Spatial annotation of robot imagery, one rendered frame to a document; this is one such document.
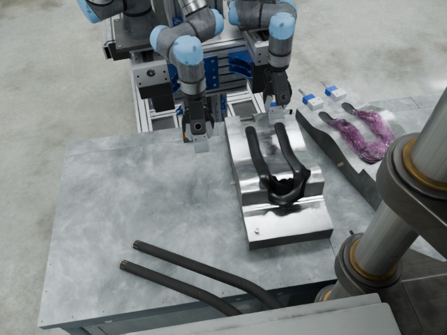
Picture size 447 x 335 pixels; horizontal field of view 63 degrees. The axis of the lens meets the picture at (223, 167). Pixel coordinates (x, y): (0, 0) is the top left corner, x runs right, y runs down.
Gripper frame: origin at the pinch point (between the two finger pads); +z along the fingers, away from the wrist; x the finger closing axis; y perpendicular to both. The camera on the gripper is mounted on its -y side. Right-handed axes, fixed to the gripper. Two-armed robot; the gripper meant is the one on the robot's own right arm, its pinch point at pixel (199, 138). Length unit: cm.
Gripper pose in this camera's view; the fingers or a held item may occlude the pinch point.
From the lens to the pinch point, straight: 123.5
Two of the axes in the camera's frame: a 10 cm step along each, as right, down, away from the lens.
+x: -9.9, 1.4, -0.6
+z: 0.4, 6.1, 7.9
